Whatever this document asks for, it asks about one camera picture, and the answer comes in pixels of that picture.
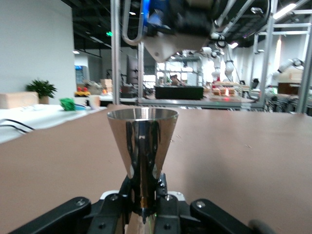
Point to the light wooden box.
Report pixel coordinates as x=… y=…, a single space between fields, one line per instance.
x=19 y=100

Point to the black box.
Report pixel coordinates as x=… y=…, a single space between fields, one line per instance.
x=179 y=92

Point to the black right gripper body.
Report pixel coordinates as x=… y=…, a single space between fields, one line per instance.
x=192 y=17

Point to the small plain paper cup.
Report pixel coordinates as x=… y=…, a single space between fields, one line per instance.
x=94 y=102

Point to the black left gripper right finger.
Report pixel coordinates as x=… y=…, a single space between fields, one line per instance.
x=175 y=214

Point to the green cloth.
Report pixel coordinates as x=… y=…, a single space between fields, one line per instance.
x=67 y=104

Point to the green exit sign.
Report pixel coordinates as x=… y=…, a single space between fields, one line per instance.
x=109 y=33

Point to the aluminium cell frame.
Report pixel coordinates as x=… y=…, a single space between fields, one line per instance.
x=115 y=48

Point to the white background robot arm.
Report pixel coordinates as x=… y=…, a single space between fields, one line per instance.
x=288 y=67
x=229 y=65

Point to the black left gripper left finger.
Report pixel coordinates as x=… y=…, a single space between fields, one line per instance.
x=73 y=214

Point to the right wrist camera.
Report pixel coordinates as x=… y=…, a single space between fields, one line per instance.
x=165 y=46

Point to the seated background person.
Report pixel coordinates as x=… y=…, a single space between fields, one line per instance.
x=175 y=80

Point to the steel jigger measuring cup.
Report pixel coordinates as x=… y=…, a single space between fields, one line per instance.
x=143 y=136

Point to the green potted plant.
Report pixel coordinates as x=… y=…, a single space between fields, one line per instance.
x=41 y=89

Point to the stacked burger props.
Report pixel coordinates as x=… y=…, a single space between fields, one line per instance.
x=223 y=92

